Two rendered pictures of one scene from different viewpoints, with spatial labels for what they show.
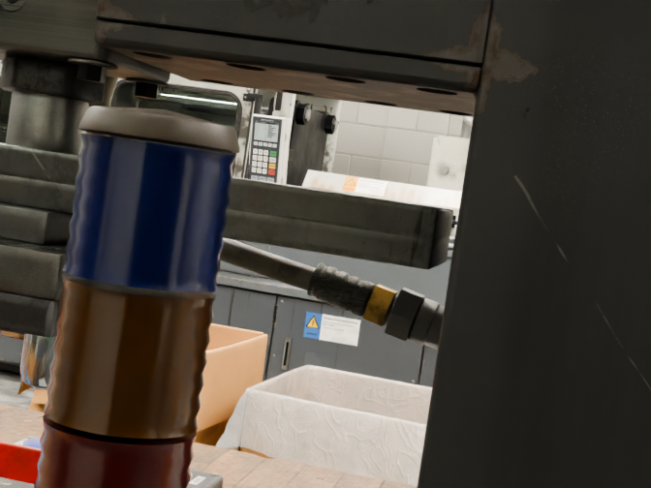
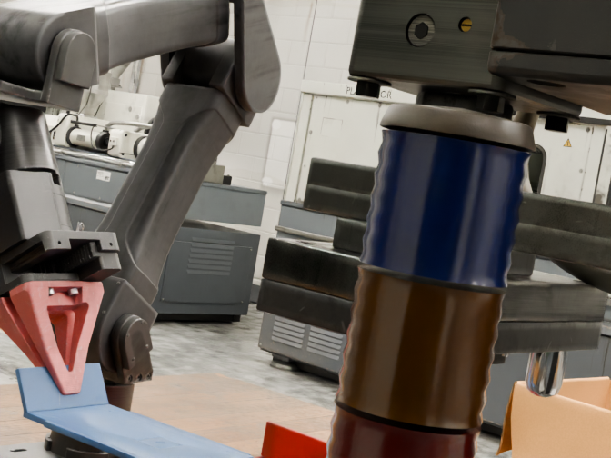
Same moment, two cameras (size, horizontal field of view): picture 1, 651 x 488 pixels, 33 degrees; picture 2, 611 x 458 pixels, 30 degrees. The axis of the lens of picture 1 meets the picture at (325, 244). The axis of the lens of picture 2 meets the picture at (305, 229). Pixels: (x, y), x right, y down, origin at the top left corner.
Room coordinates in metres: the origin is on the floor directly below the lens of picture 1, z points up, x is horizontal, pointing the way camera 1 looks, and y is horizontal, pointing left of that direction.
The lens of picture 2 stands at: (0.00, -0.06, 1.18)
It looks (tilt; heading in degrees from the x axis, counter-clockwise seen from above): 3 degrees down; 27
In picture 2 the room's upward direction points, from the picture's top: 10 degrees clockwise
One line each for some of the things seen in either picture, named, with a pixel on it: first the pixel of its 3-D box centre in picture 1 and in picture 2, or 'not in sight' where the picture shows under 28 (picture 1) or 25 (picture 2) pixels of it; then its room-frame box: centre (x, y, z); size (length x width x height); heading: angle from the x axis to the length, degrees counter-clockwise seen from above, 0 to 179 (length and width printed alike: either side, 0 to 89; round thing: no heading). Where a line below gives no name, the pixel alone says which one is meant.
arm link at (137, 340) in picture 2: not in sight; (99, 343); (0.77, 0.50, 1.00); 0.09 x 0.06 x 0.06; 89
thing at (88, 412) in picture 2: not in sight; (131, 413); (0.60, 0.35, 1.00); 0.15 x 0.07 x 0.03; 79
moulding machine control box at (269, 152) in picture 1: (270, 158); not in sight; (5.14, 0.31, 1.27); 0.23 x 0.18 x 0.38; 166
